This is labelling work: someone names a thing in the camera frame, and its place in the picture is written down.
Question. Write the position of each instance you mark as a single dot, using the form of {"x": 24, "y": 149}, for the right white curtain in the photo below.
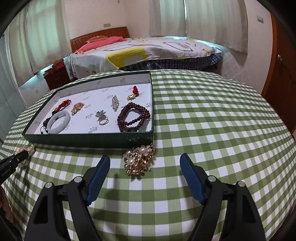
{"x": 220, "y": 22}

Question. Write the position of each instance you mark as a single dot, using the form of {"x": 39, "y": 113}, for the red items on nightstand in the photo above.
{"x": 56, "y": 65}

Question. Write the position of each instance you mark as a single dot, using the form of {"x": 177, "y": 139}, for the pink pillow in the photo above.
{"x": 99, "y": 43}

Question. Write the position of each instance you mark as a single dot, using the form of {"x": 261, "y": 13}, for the white jade bangle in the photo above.
{"x": 58, "y": 122}

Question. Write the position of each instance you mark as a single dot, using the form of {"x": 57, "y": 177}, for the silver rhinestone brooch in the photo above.
{"x": 115, "y": 103}

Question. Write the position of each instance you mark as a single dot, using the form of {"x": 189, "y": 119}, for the dark red bead mala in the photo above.
{"x": 132, "y": 117}

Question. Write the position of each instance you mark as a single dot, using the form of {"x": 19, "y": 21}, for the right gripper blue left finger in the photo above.
{"x": 94, "y": 179}

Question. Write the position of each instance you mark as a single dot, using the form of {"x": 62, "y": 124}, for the green jewelry tray box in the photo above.
{"x": 93, "y": 122}

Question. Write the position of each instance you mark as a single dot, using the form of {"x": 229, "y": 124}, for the white curtain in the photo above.
{"x": 220, "y": 22}
{"x": 38, "y": 36}

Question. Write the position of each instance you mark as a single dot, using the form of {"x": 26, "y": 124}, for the green checkered tablecloth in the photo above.
{"x": 225, "y": 126}

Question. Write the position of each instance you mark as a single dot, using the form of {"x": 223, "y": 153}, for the frosted glass wardrobe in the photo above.
{"x": 11, "y": 102}

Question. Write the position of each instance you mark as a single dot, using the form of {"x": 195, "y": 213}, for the gold pearl cluster brooch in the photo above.
{"x": 138, "y": 160}

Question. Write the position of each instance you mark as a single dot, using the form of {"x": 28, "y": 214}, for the person's left hand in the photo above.
{"x": 5, "y": 206}

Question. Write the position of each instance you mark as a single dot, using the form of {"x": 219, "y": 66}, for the wall socket plate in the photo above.
{"x": 107, "y": 25}

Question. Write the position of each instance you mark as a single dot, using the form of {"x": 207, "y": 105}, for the dark wooden nightstand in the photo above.
{"x": 57, "y": 77}

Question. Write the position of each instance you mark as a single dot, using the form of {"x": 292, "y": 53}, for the wall light switch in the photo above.
{"x": 260, "y": 19}

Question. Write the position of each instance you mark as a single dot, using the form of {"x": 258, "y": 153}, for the left white curtain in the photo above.
{"x": 38, "y": 36}

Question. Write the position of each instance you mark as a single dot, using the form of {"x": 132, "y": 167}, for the wooden door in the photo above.
{"x": 279, "y": 87}

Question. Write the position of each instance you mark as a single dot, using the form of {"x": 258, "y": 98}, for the bed with patterned sheet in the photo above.
{"x": 146, "y": 54}

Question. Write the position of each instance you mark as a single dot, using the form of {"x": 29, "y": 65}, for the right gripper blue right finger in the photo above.
{"x": 191, "y": 177}

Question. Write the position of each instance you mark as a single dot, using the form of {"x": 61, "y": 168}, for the red tassel gold charm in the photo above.
{"x": 61, "y": 106}

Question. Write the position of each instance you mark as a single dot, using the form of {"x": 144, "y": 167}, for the red knot gold ornament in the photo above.
{"x": 134, "y": 95}

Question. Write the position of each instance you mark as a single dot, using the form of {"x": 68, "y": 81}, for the orange small cushion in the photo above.
{"x": 96, "y": 38}

